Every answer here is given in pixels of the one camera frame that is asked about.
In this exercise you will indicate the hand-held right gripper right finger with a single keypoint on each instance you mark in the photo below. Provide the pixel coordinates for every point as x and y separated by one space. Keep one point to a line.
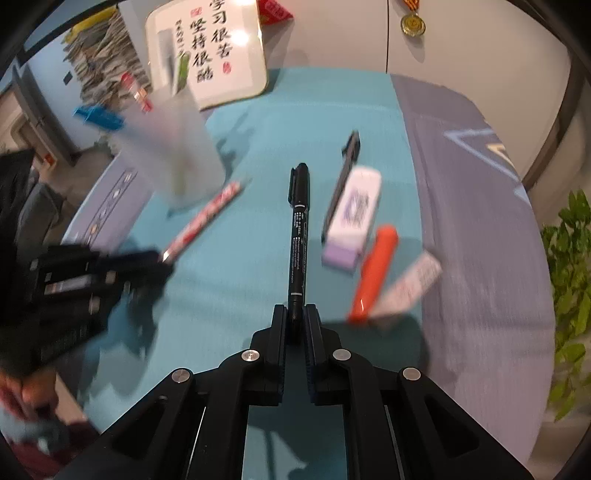
310 337

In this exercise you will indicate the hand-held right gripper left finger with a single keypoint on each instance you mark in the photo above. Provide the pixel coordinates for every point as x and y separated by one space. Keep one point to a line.
278 332

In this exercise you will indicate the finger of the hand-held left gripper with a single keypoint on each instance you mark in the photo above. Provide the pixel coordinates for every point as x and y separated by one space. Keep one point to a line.
138 274

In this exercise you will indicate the red patterned pen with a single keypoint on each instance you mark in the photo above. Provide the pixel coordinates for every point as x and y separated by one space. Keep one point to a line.
203 221

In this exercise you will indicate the orange highlighter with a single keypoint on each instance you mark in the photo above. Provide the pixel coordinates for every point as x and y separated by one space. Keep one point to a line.
376 272

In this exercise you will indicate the black marker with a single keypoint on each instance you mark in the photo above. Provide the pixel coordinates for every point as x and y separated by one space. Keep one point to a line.
298 230

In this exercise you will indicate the white eraser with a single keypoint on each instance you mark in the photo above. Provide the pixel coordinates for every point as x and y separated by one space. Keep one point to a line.
413 281

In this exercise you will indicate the translucent plastic cup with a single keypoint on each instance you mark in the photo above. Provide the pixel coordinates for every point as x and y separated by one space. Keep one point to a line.
171 147

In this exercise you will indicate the white and purple correction tape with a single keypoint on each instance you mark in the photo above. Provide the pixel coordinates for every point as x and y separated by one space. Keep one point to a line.
353 212

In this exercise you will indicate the blue pen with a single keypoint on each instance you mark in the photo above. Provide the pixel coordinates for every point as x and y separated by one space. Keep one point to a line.
99 117

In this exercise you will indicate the clear red gel pen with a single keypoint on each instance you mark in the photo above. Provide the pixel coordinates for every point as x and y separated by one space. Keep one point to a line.
136 92

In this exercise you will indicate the slim black pen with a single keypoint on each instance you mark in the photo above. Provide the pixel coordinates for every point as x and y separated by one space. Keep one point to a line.
348 157

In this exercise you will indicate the person's left hand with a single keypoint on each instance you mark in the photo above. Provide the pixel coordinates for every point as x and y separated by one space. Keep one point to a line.
39 392

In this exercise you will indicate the black chair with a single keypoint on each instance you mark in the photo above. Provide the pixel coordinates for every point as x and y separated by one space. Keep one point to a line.
18 189

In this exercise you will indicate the dark red clothing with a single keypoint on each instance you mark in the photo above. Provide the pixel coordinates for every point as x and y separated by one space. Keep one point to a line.
60 445

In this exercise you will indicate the tall stack of papers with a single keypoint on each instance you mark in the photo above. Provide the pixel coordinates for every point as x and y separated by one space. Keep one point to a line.
104 69

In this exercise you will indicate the white framed calligraphy sign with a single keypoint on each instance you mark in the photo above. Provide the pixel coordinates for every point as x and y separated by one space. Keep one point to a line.
231 50

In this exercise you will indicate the yellow green bag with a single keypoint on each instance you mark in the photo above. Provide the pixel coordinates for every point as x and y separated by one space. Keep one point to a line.
92 23

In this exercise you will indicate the green leafy potted plant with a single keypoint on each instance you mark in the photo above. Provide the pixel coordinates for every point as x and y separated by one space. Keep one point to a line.
570 277

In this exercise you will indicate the red hanging ornament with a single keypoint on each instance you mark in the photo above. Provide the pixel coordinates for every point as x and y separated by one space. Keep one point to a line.
274 9

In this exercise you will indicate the white lower cabinet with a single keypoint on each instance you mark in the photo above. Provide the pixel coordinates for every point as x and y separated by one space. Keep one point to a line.
461 69

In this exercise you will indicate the gold medal with striped ribbon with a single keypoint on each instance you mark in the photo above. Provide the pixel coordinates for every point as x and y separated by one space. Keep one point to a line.
412 23

